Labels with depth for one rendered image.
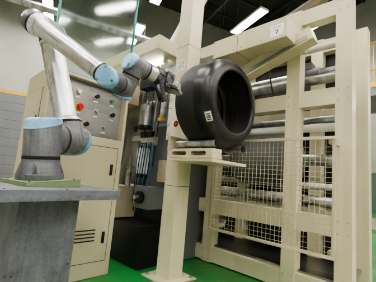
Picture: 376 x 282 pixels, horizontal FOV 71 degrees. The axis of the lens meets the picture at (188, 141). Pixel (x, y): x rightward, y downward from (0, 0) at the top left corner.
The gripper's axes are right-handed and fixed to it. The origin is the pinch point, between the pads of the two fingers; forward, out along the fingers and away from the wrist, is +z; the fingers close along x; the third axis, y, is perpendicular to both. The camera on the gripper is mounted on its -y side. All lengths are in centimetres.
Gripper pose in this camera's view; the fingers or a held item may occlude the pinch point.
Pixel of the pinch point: (179, 94)
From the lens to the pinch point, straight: 150.8
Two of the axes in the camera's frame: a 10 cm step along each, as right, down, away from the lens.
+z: 6.7, 2.8, 6.9
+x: -7.2, 0.3, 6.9
